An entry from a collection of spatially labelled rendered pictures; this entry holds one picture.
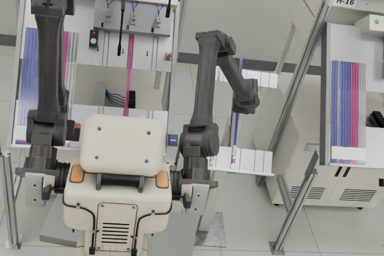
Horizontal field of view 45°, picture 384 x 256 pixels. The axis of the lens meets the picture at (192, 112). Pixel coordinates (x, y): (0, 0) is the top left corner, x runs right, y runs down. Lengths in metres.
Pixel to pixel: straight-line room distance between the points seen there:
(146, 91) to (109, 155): 1.46
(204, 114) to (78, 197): 0.44
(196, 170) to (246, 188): 1.77
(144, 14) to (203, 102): 0.80
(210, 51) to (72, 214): 0.64
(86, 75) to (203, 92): 1.37
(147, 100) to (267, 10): 1.77
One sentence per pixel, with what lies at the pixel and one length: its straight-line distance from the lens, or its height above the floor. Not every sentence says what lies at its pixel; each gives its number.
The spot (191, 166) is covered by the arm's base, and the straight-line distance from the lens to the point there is 1.32.
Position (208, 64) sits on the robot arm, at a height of 1.39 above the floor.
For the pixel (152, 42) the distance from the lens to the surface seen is 2.13.
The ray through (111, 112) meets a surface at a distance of 2.07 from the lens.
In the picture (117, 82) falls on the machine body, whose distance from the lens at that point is 2.65.
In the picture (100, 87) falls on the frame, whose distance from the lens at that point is 2.52.
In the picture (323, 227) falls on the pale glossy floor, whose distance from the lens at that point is 3.05.
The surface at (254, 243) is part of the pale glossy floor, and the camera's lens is 2.79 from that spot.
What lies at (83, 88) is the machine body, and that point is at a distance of 2.58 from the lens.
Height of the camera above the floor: 2.14
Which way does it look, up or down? 37 degrees down
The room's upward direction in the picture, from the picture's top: 12 degrees clockwise
